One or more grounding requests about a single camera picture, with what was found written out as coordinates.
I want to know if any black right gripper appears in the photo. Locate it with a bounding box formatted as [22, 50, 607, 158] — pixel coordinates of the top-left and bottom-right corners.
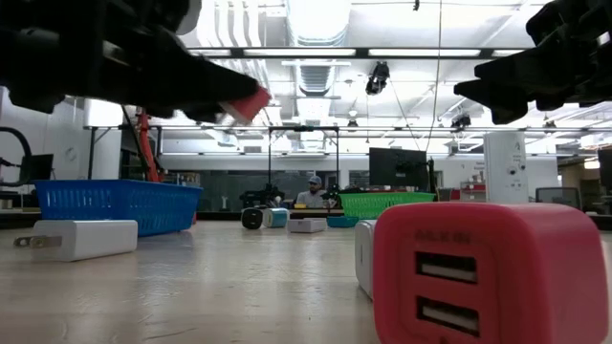
[453, 0, 612, 124]

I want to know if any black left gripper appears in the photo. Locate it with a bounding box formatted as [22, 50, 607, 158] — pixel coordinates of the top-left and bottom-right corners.
[0, 0, 263, 114]

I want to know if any pink white charger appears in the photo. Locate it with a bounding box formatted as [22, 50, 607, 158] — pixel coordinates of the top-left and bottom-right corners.
[218, 85, 273, 126]

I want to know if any white charger black face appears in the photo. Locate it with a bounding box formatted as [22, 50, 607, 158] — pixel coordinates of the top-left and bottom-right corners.
[240, 206, 265, 231]

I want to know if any red dual-port charger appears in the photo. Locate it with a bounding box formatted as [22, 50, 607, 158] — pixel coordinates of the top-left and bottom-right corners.
[372, 201, 611, 344]

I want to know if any white cube charger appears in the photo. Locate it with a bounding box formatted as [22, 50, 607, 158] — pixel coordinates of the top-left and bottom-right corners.
[354, 219, 379, 300]

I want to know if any red desk lamp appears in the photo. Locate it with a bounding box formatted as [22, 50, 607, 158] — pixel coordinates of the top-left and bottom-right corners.
[137, 0, 203, 183]

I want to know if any white pillar with signs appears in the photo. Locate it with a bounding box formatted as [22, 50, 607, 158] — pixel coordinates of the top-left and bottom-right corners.
[482, 131, 531, 204]

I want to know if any blue plastic basket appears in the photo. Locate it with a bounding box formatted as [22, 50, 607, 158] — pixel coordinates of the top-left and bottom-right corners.
[33, 179, 205, 239]

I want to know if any black computer monitor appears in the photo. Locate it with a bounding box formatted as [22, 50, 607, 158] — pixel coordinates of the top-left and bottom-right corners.
[368, 146, 429, 191]
[597, 148, 612, 190]
[21, 153, 55, 185]

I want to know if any red white storage cart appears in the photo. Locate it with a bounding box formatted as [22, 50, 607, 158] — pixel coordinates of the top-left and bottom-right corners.
[459, 180, 487, 203]

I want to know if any cyan white charger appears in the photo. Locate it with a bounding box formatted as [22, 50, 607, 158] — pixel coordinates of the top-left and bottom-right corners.
[262, 206, 291, 229]

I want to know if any person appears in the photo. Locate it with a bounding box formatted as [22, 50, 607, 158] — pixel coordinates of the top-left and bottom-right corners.
[294, 174, 331, 209]

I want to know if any white digital clock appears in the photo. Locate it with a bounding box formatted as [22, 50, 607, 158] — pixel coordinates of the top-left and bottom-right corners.
[287, 217, 329, 234]

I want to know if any black overhead light beam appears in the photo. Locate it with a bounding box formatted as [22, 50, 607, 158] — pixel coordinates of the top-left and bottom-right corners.
[188, 46, 527, 61]

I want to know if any white flat charger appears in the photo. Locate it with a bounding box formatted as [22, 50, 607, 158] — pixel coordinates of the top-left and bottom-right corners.
[12, 219, 139, 263]

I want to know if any green plastic basket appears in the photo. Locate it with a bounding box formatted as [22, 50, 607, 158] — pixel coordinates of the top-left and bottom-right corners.
[338, 190, 437, 221]

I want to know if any black table frame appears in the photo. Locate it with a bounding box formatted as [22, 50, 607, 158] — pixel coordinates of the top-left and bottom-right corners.
[0, 207, 612, 231]

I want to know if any black overhead camera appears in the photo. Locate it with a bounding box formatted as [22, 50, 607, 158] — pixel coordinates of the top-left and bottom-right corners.
[365, 60, 391, 96]

